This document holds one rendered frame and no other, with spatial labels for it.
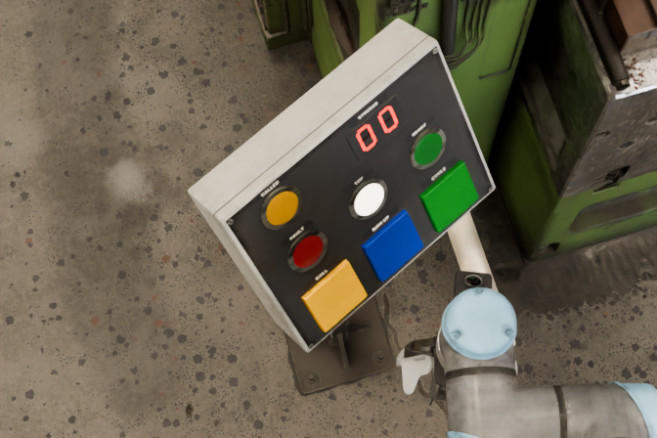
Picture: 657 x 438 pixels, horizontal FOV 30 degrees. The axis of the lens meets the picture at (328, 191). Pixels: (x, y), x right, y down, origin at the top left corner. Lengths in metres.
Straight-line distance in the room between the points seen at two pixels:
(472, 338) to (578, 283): 1.39
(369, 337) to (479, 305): 1.30
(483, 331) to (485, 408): 0.08
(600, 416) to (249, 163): 0.49
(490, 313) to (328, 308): 0.34
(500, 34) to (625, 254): 0.86
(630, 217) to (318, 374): 0.71
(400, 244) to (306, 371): 1.01
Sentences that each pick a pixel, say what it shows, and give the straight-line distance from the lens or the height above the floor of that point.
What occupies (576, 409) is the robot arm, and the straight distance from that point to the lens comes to 1.29.
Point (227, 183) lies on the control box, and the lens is 1.43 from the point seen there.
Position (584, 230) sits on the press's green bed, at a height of 0.15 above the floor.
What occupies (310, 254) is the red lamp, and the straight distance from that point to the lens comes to 1.50.
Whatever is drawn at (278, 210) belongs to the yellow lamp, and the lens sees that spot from 1.43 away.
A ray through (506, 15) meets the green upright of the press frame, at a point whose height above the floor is 0.84.
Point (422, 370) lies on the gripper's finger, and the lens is 1.54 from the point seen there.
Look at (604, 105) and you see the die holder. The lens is 1.82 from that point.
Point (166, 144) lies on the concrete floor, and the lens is 2.74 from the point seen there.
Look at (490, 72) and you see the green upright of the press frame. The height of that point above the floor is 0.63.
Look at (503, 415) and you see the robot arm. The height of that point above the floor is 1.27.
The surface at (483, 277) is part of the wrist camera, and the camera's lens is 1.51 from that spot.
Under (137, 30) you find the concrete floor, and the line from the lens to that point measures 2.86.
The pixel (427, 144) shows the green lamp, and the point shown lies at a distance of 1.53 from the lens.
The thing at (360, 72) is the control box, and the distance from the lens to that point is 1.48.
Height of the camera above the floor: 2.53
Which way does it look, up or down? 71 degrees down
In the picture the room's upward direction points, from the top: 3 degrees counter-clockwise
